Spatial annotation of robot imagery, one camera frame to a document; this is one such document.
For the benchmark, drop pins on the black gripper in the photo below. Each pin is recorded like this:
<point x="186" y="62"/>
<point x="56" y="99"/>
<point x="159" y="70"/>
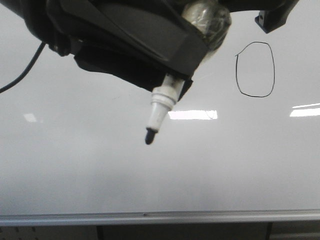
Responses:
<point x="62" y="25"/>

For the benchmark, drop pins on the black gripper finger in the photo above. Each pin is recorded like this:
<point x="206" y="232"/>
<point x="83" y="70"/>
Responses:
<point x="150" y="30"/>

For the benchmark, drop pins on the whiteboard marker with label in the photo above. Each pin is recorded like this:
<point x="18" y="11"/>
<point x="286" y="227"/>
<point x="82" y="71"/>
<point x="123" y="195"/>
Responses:
<point x="213" y="20"/>

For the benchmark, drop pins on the white whiteboard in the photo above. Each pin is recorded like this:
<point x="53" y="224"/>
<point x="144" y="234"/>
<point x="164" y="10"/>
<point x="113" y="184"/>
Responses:
<point x="245" y="137"/>

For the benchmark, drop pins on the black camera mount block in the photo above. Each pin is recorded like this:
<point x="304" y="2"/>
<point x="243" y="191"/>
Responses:
<point x="272" y="15"/>

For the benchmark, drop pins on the aluminium whiteboard tray rail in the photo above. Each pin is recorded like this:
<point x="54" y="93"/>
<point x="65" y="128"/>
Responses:
<point x="158" y="217"/>

